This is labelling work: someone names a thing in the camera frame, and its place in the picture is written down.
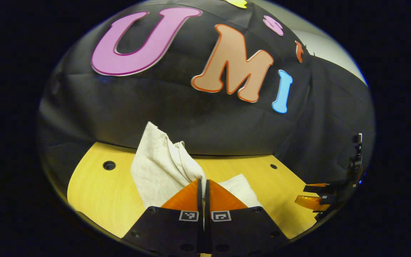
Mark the black backdrop cloth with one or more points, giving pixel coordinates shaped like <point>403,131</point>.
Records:
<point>155,107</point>

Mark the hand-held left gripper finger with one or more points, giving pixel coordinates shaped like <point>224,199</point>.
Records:
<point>207,200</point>
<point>200,200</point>

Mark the white jeans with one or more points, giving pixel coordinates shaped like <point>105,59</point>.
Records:
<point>155,167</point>

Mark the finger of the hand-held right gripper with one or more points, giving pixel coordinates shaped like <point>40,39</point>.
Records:
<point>321,189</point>
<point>314,202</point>

